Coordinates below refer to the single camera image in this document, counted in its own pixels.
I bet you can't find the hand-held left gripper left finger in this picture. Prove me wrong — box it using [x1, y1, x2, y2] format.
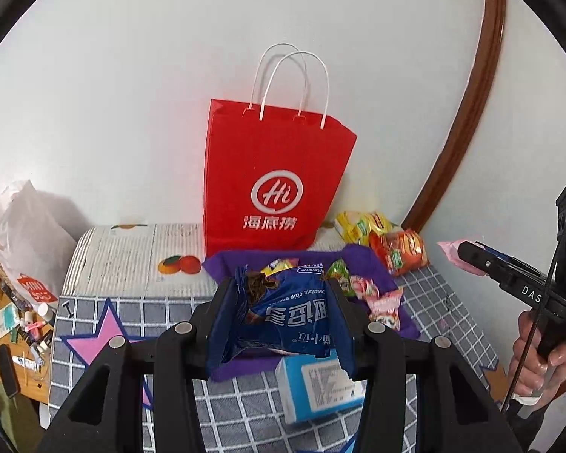
[38, 277, 237, 453]

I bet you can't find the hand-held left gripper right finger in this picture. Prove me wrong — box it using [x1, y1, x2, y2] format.
[328, 279, 524, 453]

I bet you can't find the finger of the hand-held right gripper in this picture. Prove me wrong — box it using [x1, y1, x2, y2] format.
[457, 240, 515, 284]
[476, 243, 517, 262]

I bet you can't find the small pink snack packet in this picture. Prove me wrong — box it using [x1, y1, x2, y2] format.
[436, 239, 489, 277]

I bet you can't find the blue cookie packet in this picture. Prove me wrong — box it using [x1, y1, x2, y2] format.
[208, 264, 345, 381]

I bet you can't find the yellow orange snack packet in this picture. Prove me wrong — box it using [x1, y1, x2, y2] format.
[259, 257, 300, 277]

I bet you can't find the person's right forearm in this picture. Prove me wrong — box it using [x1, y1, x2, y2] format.
[495, 389, 566, 453]

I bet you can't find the person's right hand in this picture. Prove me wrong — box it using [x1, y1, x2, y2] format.
[507, 310, 566, 399]

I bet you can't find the strawberry print snack packet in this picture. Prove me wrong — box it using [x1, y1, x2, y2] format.
[346, 274, 383, 300]

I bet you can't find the green snack packet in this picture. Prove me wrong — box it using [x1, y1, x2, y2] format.
[325, 258, 357, 293]

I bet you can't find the blue white box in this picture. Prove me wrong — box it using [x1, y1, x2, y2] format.
[274, 356, 369, 425]

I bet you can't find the orange chip bag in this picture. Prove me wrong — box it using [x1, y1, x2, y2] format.
[370, 229, 429, 277]

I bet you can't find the purple cloth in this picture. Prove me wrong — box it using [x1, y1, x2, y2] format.
[202, 243, 420, 383]

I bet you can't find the grey checked bed sheet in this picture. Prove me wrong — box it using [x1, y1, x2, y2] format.
[47, 264, 505, 453]

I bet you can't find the orange paper star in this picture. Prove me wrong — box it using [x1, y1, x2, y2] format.
[478, 354, 508, 394]

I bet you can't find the yellow snack bag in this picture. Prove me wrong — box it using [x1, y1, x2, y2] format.
[335, 210, 399, 246]

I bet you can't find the fruit print white quilt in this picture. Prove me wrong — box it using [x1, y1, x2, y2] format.
[59, 223, 218, 298]

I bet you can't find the pink paper star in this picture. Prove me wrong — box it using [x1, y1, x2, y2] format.
[59, 298, 156, 409]

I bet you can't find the red paper bag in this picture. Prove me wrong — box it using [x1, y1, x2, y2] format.
[203, 42, 358, 258]

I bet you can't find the wooden bedside cabinet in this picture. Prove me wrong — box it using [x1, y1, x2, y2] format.
[0, 231, 60, 407]

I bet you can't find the teal white card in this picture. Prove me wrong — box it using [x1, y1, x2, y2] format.
[0, 304, 22, 341]

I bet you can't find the white plastic shopping bag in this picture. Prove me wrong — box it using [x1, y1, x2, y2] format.
[0, 180, 78, 305]

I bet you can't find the black phone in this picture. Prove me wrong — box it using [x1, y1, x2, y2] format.
[0, 344, 20, 398]

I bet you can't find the brown wooden door frame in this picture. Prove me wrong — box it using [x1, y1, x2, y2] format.
[401, 0, 508, 241]

